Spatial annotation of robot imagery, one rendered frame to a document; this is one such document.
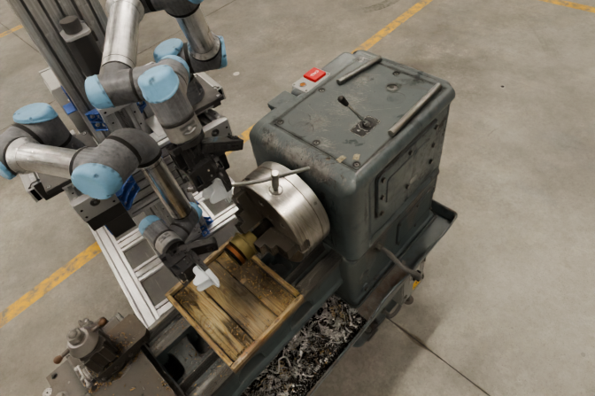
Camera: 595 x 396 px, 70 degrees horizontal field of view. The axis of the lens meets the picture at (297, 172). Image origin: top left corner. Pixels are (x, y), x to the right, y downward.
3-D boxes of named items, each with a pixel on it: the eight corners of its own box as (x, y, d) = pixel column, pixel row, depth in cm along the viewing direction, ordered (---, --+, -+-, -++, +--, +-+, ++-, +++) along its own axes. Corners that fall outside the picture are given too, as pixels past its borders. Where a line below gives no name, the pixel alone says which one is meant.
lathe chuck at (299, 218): (255, 202, 156) (250, 150, 130) (319, 257, 144) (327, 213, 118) (237, 217, 152) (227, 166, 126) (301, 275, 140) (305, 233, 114)
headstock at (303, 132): (353, 118, 194) (351, 42, 166) (447, 163, 169) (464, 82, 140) (260, 198, 169) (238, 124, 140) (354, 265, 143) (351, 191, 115)
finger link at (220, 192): (214, 213, 103) (198, 185, 98) (233, 198, 106) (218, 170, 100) (221, 218, 101) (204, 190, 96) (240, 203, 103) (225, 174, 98)
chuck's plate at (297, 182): (262, 196, 157) (258, 143, 131) (326, 251, 145) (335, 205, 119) (255, 202, 156) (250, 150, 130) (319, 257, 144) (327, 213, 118)
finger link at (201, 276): (205, 298, 119) (187, 278, 124) (221, 283, 121) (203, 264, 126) (203, 292, 116) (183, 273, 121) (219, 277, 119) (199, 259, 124)
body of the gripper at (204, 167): (184, 185, 100) (160, 144, 93) (212, 164, 103) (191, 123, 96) (201, 195, 94) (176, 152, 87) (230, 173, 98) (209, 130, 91)
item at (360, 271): (357, 226, 257) (353, 118, 194) (426, 271, 232) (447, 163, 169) (289, 297, 232) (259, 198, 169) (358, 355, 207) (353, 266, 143)
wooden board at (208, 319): (234, 241, 156) (231, 236, 153) (305, 301, 137) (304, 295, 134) (168, 299, 143) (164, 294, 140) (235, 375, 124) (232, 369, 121)
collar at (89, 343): (90, 321, 114) (84, 316, 111) (104, 340, 109) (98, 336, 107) (63, 344, 110) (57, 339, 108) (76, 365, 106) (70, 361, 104)
